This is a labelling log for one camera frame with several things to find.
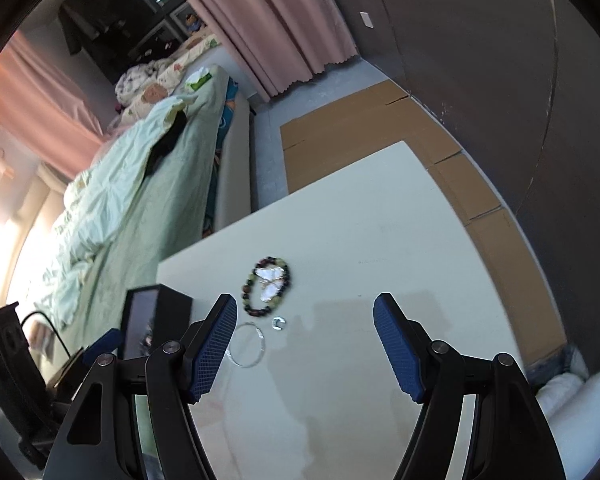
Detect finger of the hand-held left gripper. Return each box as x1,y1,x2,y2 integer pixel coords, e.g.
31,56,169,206
81,328,124,368

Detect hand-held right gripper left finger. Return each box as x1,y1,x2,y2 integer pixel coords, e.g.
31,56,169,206
42,293,239,480

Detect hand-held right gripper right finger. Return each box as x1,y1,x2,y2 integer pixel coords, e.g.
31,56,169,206
373,292,567,480

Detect clear thin bangle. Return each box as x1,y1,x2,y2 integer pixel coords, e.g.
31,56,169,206
225,321,268,369

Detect black gift box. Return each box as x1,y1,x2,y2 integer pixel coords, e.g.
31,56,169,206
122,283,195,362

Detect multicolour bead bracelet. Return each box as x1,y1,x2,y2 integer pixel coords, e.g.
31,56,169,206
240,256,292,318

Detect white butterfly hair clip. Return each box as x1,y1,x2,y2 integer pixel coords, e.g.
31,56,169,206
252,266,285,303

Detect beige padded headboard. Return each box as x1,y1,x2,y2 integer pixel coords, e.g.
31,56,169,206
0,162,73,321

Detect light green duvet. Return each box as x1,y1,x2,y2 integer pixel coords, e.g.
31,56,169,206
30,96,188,328

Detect bed with green sheet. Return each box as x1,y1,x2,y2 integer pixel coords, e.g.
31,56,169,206
55,64,255,351

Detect white pillow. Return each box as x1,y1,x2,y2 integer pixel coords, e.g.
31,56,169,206
534,369,600,466

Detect black garment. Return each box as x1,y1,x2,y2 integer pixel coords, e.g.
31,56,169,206
144,109,189,177

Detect white table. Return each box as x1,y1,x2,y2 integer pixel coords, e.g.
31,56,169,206
279,80,568,368

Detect pink curtain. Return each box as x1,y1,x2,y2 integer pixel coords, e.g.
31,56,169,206
0,35,108,183
152,0,359,103

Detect bear print quilt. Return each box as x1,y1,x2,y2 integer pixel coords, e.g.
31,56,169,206
114,34,218,128

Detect green tissue pack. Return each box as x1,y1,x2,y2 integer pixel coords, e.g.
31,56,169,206
186,64,215,92

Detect dark hanging clothes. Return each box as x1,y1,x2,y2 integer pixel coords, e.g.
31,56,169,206
59,0,128,58

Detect black cable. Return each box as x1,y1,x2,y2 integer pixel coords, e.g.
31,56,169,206
20,310,77,358

